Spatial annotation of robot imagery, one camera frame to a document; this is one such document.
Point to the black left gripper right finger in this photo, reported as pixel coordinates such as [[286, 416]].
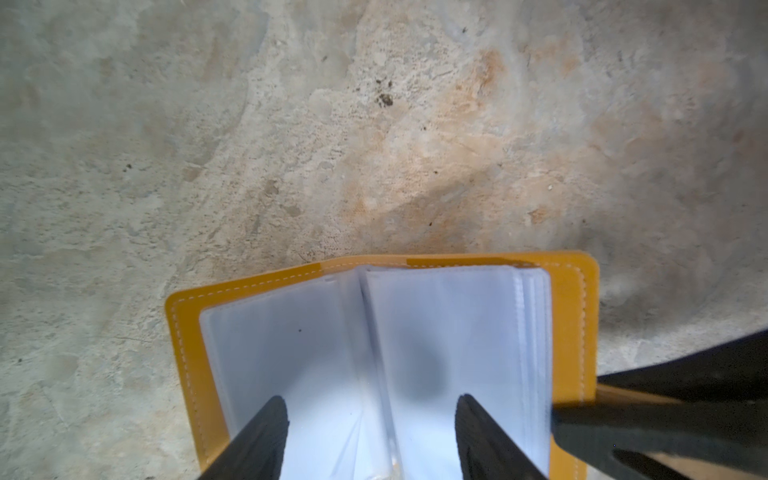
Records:
[[485, 451]]

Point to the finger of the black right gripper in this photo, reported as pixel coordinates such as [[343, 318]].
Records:
[[618, 439], [733, 371]]

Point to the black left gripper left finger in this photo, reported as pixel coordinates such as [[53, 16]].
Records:
[[257, 451]]

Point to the yellow leather card holder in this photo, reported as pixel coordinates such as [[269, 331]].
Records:
[[371, 354]]

